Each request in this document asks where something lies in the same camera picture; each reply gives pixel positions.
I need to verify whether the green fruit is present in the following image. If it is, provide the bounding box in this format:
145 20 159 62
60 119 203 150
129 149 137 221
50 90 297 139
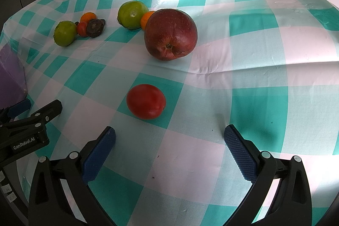
117 1 149 30
53 21 77 47

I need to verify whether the dark purple passion fruit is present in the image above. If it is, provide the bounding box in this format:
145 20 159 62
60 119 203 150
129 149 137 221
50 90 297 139
86 19 106 38

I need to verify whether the orange mandarin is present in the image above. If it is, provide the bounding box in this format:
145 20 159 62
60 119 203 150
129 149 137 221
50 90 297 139
140 11 155 30
80 12 98 23

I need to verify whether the large red apple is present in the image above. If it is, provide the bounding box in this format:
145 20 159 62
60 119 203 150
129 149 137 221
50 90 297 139
144 9 198 61

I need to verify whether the purple box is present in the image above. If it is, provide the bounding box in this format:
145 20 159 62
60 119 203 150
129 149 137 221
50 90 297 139
0 44 27 108

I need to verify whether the small red tomato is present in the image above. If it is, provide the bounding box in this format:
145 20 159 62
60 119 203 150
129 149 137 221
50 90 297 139
77 22 88 37

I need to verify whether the orange mandarin in cluster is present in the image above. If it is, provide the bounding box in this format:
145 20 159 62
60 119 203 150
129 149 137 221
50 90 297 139
80 12 98 23

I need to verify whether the teal checkered tablecloth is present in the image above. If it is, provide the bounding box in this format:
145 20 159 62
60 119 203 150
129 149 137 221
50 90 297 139
1 0 338 225

